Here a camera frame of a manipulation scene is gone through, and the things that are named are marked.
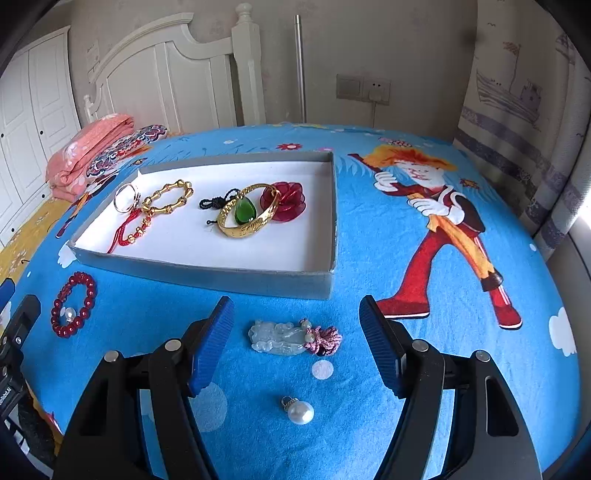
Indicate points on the ship printed curtain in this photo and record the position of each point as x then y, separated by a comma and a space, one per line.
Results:
521, 115

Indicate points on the blue cartoon printed cloth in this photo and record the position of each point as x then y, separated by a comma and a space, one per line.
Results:
415, 415

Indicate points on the white wardrobe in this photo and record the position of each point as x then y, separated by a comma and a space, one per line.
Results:
32, 120

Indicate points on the wall switch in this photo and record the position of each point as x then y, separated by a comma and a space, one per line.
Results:
348, 86

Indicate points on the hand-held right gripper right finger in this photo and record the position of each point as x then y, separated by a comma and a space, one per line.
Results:
378, 344

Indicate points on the red flower ornament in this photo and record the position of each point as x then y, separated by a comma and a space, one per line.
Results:
288, 198

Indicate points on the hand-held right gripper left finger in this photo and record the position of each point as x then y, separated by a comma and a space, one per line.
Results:
212, 344

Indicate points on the yellow floral bedsheet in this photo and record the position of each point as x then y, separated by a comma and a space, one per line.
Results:
18, 235

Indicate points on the grey shallow cardboard box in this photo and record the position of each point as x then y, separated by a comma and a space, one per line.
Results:
277, 249

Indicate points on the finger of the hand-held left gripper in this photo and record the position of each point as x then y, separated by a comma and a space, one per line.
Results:
21, 321
4, 293

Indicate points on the metal pole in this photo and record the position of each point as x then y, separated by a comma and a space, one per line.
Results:
300, 69

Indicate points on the folded pink floral quilt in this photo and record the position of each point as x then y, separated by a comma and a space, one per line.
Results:
78, 157

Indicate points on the white wooden headboard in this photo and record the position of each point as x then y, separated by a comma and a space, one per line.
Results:
184, 78

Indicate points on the paper note on wall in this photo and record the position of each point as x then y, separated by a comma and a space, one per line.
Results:
93, 50

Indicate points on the gold bangle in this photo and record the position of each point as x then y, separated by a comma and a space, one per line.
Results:
247, 231

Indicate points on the patterned round cushion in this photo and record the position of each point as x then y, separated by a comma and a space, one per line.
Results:
120, 154

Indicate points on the wall socket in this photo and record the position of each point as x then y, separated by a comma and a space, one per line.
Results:
383, 85

